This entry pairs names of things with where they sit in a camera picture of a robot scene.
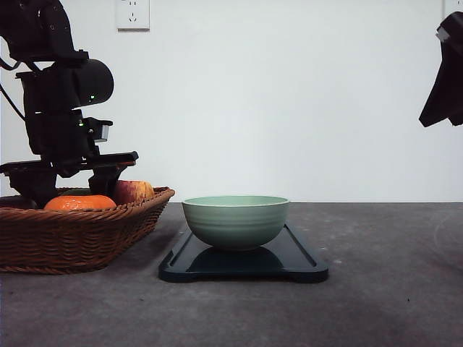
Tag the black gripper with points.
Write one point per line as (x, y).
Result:
(64, 141)

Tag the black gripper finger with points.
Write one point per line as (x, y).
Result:
(447, 98)
(457, 117)

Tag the light green bowl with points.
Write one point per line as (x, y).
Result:
(236, 222)

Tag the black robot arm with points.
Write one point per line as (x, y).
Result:
(38, 31)

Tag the brown wicker basket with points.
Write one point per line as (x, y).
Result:
(35, 240)

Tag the green lime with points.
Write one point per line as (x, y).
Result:
(77, 191)

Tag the orange mandarin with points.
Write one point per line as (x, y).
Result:
(80, 202)

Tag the dark red plum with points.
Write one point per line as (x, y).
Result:
(21, 202)

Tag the red apple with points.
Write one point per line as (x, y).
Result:
(132, 191)

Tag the dark rectangular tray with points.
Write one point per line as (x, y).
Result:
(284, 260)

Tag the black cable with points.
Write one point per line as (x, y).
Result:
(2, 92)

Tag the white wall socket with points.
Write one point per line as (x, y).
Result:
(132, 17)

